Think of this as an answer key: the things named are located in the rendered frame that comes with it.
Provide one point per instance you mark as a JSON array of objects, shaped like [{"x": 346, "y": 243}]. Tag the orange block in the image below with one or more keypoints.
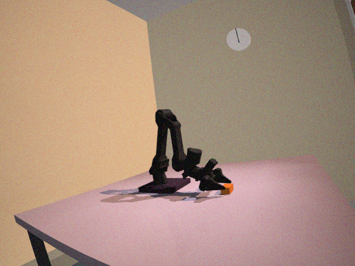
[{"x": 229, "y": 188}]

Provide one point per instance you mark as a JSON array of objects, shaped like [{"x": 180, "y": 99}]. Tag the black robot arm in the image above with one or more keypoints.
[{"x": 165, "y": 119}]

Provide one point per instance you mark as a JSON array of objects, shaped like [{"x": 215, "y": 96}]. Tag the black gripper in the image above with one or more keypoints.
[{"x": 211, "y": 181}]

